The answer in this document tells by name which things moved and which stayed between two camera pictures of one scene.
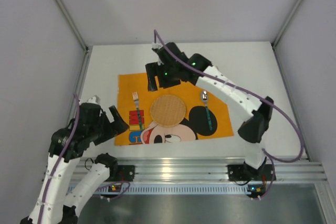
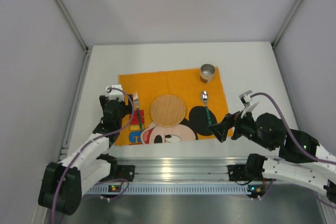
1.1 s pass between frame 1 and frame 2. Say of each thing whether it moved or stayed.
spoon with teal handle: stayed
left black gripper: moved
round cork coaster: stayed
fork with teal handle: stayed
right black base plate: stayed
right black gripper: moved
